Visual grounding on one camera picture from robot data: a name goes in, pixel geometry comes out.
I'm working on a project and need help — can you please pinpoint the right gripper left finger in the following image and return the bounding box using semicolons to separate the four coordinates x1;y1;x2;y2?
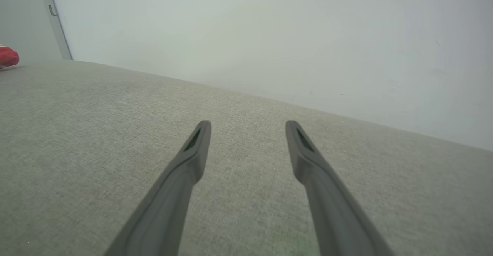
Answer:
104;120;212;256

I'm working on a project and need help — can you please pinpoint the red and white garment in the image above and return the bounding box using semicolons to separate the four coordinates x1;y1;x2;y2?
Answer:
0;45;20;70

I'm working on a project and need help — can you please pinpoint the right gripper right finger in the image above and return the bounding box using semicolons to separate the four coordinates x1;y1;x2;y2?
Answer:
285;120;394;256

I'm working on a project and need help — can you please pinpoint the grey metal door frame strip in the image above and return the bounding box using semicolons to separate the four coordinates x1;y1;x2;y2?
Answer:
38;0;73;61

